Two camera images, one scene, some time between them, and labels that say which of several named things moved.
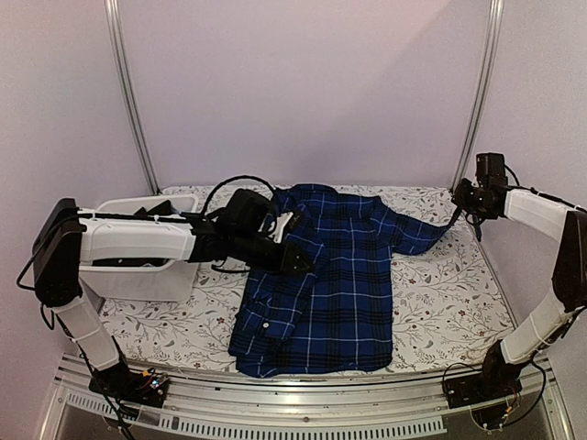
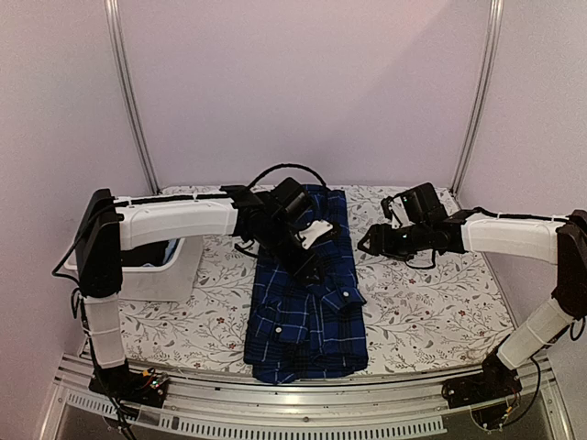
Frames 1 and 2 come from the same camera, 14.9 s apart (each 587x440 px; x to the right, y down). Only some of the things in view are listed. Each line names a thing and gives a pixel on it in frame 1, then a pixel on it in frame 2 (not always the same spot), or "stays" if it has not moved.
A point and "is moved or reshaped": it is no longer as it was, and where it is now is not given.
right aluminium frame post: x=481 y=96 stays
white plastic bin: x=177 y=281 stays
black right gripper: x=458 y=198 -> x=382 y=243
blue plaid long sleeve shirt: x=339 y=315 is moved or reshaped
